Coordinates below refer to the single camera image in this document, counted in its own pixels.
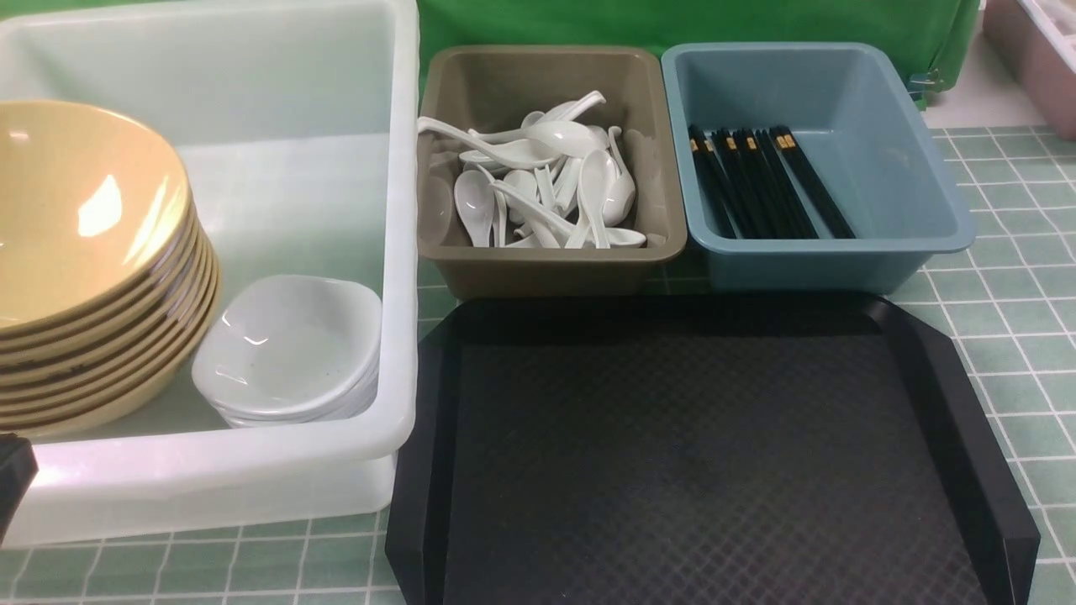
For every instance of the blue chopstick bin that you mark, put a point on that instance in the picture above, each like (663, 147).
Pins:
(848, 110)

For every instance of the black chopstick rightmost in bin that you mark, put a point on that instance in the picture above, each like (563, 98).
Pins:
(812, 183)

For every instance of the white dish stack lower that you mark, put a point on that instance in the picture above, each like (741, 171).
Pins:
(353, 412)

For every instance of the green cloth backdrop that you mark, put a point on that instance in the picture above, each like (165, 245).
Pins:
(922, 38)

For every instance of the black chopsticks middle bundle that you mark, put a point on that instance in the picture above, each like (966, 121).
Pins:
(748, 205)

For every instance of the black chopstick leftmost in bin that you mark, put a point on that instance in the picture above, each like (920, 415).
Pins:
(712, 180)

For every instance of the olive brown spoon bin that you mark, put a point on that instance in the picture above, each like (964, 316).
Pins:
(490, 88)

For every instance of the black plastic serving tray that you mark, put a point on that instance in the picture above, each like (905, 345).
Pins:
(761, 448)

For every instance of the black chopstick in bin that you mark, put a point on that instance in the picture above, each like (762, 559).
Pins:
(812, 183)
(712, 180)

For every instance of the large white plastic tub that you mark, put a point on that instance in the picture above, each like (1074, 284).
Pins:
(296, 123)

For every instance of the small white square dish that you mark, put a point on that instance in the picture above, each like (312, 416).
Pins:
(291, 347)

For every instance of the white spoon right upright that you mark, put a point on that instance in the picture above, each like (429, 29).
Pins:
(622, 192)

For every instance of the pink bin at corner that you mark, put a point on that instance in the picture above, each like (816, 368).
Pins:
(1034, 40)

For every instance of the white spoon front flat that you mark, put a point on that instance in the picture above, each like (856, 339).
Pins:
(616, 239)

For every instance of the top tan stacked bowl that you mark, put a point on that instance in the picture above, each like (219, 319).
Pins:
(117, 299)

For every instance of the white ceramic soup spoon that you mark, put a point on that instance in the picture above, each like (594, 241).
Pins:
(596, 176)

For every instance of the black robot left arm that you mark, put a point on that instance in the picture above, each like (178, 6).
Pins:
(18, 469)

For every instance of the long white spoon top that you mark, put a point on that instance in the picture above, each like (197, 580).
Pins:
(524, 154)

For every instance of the white spoon bowl left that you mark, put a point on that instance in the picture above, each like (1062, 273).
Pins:
(474, 202)

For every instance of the tan bowl stack lower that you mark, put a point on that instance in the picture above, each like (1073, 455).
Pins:
(111, 366)

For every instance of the tan noodle bowl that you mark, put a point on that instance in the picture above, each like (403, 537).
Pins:
(91, 197)

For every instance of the black chopstick gold band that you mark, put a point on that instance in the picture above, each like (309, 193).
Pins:
(783, 226)
(792, 205)

